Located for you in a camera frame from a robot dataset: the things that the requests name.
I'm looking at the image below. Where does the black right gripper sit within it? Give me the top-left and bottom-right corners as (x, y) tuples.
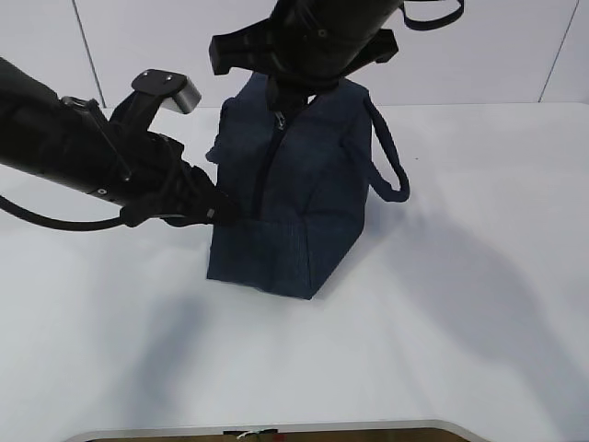
(209, 18), (398, 131)

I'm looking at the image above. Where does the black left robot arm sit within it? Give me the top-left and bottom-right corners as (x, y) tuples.
(1, 60), (239, 232)

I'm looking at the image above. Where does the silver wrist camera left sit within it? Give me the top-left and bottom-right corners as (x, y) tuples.
(127, 69), (202, 132)

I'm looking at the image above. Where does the black cable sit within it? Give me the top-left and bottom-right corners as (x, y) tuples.
(0, 192), (128, 234)

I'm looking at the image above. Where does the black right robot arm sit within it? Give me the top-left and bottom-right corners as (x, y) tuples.
(209, 0), (402, 121)

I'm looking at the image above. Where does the navy blue fabric bag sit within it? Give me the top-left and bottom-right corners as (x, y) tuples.
(206, 73), (410, 299)

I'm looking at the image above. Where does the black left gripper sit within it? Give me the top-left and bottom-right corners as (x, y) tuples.
(108, 99), (240, 228)

